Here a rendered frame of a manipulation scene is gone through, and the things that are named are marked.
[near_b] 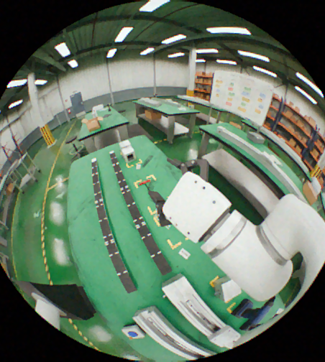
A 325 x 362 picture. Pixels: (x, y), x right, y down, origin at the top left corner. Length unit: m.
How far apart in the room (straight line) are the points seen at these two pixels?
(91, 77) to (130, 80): 3.41
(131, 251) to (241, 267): 0.51
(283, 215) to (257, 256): 0.06
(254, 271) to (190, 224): 0.12
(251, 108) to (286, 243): 2.69
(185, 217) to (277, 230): 0.13
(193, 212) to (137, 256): 0.45
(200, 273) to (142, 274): 0.28
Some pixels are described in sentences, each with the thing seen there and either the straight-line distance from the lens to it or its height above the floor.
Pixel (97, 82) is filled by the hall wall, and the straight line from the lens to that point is 10.79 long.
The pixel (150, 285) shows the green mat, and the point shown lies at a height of 0.78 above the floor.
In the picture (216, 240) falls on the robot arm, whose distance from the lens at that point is 0.15.
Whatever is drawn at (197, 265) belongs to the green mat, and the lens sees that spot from 0.60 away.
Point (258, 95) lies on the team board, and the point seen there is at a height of 1.57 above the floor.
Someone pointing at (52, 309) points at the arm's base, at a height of 1.01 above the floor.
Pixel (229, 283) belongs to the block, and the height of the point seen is 0.87.
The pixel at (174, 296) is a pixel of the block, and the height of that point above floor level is 0.87.
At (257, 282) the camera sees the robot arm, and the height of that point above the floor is 1.23.
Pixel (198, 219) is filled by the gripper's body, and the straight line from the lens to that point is 0.17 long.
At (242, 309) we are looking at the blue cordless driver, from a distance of 0.76.
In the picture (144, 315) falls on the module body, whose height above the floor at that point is 0.82.
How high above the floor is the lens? 1.35
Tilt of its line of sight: 51 degrees down
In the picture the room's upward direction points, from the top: straight up
